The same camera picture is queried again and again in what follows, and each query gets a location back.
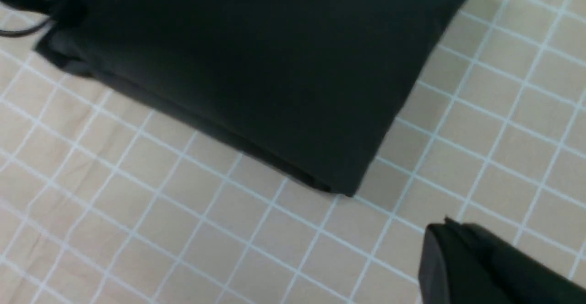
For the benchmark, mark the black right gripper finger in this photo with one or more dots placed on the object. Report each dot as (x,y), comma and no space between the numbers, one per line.
(465,263)

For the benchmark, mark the dark gray long-sleeve shirt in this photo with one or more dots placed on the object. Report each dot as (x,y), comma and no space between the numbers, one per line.
(309,87)

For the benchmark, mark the beige checkered tablecloth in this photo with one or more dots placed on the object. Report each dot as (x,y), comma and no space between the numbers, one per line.
(105,201)

